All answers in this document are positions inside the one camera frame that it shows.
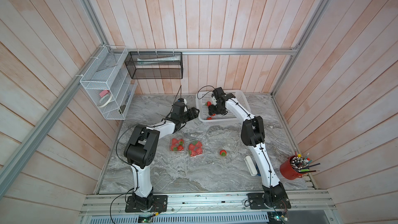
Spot clear plastic clamshell container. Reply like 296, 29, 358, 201
188, 141, 204, 157

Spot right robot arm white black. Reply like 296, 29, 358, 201
208, 87, 291, 209

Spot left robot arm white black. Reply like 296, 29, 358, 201
123, 98, 200, 200

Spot white perforated plastic basket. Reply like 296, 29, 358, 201
195, 90, 251, 123

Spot roll of tape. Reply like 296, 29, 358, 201
97, 92, 113, 108

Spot pink note pad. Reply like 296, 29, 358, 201
98, 90, 109, 98

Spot red pen cup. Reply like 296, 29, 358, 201
279, 156, 304, 180

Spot black mesh wall basket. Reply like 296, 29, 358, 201
124, 51, 183, 80

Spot white wire wall shelf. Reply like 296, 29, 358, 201
80, 45, 137, 120

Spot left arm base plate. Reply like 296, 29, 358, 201
125, 194, 168, 213

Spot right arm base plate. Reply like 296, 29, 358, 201
247, 193, 291, 209

